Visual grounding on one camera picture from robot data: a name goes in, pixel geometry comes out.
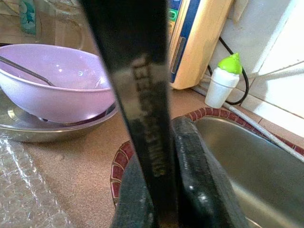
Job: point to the white bottle green cap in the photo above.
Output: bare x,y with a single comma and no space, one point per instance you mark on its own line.
222,85

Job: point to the beige water ionizer appliance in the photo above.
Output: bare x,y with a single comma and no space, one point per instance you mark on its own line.
204,42

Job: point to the purple plastic bowl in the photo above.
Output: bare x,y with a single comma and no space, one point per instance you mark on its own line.
71,95

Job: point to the slim metal spoon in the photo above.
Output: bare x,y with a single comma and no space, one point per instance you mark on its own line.
28,72

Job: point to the clear bubble wrap sheet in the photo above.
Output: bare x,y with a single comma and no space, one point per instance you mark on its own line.
23,185

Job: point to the teal plastic bottle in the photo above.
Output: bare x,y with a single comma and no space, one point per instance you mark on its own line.
27,16

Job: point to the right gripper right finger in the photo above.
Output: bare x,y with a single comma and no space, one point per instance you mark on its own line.
202,185

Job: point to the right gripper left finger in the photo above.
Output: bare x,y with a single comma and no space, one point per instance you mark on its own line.
128,194

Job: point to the stainless steel sink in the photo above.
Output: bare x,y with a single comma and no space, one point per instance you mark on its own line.
256,166

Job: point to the blender with clear jar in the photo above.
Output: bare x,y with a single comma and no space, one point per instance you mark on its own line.
61,26

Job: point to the stainless steel plate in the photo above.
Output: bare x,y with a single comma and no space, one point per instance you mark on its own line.
35,130

